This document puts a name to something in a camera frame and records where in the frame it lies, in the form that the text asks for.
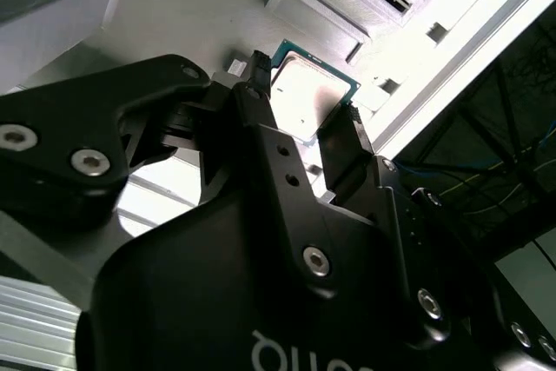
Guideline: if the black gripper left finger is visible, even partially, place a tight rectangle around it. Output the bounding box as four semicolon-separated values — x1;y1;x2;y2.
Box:
0;50;343;301

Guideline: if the silver CPU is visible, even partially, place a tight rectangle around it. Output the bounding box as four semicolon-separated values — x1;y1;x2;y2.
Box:
268;38;362;146

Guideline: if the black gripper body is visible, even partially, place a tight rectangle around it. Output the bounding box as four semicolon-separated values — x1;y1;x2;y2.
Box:
73;188;506;371

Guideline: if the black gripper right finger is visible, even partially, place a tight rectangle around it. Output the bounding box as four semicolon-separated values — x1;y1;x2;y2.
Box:
316;103;556;371

